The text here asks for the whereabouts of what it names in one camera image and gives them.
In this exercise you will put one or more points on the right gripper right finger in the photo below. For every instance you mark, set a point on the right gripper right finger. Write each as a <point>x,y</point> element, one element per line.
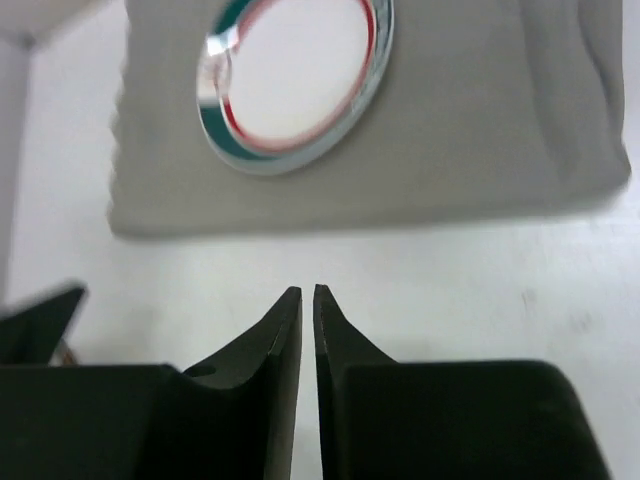
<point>490,419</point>

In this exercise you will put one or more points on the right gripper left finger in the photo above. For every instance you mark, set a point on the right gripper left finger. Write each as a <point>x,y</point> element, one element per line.
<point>229,416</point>

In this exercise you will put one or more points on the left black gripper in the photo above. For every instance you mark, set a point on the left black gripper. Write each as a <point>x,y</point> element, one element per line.
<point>34,333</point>

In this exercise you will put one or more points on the grey cloth placemat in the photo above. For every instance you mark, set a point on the grey cloth placemat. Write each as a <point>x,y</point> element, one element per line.
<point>485,107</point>

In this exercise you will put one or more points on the white plate with green rim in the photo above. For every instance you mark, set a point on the white plate with green rim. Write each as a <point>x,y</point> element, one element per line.
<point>280,83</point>

